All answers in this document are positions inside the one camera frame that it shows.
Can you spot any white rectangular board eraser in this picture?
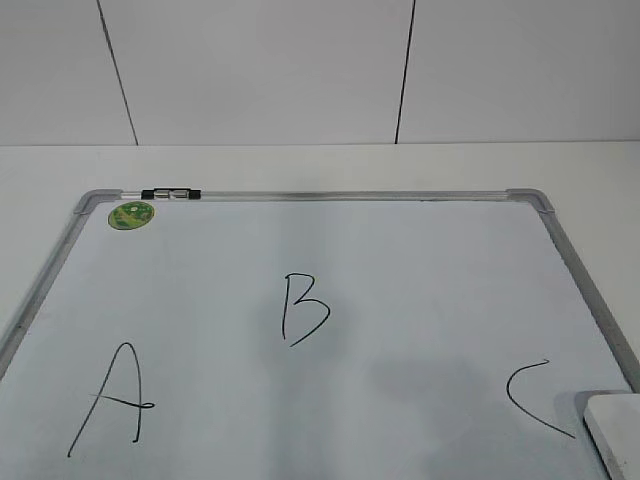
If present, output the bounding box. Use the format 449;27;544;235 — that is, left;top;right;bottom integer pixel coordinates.
584;393;640;480

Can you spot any black silver board hanger clip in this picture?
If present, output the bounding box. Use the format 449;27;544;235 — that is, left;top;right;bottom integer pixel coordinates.
140;188;202;200

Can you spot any round green sticker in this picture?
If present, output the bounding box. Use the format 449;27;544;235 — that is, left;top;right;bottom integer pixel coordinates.
108;201;155;231

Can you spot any white board with grey frame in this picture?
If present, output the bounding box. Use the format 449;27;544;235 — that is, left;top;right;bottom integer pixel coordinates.
1;189;639;479

